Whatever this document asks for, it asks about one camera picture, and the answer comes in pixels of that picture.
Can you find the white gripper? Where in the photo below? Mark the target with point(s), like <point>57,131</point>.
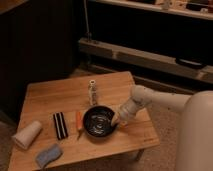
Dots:
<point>127,112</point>

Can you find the black ceramic bowl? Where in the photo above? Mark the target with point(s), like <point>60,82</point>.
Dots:
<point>97,121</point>

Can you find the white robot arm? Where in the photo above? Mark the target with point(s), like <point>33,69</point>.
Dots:
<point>195,139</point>

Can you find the orange carrot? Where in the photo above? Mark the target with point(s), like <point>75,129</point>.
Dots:
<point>79,124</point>

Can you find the clear spice bottle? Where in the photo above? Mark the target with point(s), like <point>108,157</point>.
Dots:
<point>92,93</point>

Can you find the black white striped block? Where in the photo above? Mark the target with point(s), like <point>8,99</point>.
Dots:
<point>60,126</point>

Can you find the wooden table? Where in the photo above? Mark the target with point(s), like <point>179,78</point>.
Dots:
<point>69,96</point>

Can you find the blue sponge cloth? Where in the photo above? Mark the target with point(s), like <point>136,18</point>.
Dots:
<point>48,155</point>

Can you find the metal pole stand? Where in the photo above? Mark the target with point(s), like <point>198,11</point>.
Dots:
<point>88,33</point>

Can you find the white paper cup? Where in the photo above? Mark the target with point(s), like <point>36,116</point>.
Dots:
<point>25,137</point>

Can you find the black handle on shelf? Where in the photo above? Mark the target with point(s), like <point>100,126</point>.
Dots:
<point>190,64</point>

